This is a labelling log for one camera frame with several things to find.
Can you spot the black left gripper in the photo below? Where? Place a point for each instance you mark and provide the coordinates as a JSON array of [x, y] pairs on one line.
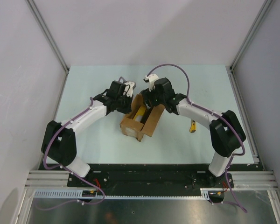
[[128, 109]]

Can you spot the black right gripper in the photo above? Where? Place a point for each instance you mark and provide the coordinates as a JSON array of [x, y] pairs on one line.
[[147, 94]]

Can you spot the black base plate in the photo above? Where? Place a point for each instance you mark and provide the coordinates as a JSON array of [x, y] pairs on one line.
[[153, 180]]

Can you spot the left aluminium frame post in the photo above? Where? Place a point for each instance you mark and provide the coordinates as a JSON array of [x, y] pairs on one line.
[[47, 33]]

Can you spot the aluminium frame post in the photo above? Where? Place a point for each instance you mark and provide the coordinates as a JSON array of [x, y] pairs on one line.
[[264, 10], [47, 33]]

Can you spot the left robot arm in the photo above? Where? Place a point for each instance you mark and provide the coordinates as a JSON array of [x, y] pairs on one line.
[[59, 143]]

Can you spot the right aluminium frame post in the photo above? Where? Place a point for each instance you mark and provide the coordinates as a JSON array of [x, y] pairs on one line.
[[264, 10]]

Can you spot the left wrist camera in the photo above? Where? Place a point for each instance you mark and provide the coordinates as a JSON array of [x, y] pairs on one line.
[[129, 87]]

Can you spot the yellow item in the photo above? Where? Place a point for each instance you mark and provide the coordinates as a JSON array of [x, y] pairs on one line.
[[140, 113]]

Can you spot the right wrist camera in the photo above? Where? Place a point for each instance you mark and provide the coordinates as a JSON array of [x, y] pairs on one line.
[[150, 79]]

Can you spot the brown cardboard express box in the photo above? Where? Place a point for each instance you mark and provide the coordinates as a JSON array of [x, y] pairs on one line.
[[148, 124]]

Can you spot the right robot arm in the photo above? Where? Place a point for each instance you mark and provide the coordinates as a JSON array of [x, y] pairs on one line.
[[226, 132]]

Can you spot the yellow utility knife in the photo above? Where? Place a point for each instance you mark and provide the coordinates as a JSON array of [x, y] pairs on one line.
[[192, 127]]

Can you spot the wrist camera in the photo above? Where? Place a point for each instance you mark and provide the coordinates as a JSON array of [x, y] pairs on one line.
[[129, 87], [150, 79]]

